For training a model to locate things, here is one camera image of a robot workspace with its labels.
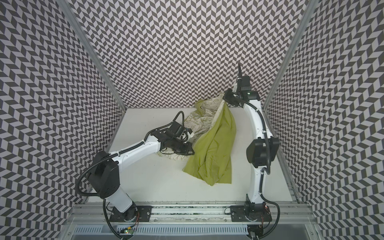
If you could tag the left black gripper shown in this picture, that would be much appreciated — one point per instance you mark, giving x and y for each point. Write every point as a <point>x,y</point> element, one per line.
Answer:
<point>188,144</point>

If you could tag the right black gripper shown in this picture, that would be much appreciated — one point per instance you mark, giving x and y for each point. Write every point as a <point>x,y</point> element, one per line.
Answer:
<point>229,96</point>

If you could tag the green jacket with printed lining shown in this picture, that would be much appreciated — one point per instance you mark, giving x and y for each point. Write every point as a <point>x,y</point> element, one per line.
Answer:
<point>214,129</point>

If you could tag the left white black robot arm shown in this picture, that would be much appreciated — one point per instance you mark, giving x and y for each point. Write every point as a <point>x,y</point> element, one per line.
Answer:
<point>104,175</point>

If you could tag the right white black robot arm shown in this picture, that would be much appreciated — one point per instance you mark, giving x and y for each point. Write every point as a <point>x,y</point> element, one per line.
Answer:
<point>263,148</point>

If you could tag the small green circuit board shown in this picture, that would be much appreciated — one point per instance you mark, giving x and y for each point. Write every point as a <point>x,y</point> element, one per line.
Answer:
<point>129,231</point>

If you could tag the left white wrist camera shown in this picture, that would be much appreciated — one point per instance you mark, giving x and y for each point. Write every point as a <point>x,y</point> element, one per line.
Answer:
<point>185,134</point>

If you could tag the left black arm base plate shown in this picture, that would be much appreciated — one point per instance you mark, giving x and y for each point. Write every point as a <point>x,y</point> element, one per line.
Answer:
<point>133,214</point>

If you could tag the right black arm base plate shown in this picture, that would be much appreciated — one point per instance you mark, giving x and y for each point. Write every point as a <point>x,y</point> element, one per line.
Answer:
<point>238,214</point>

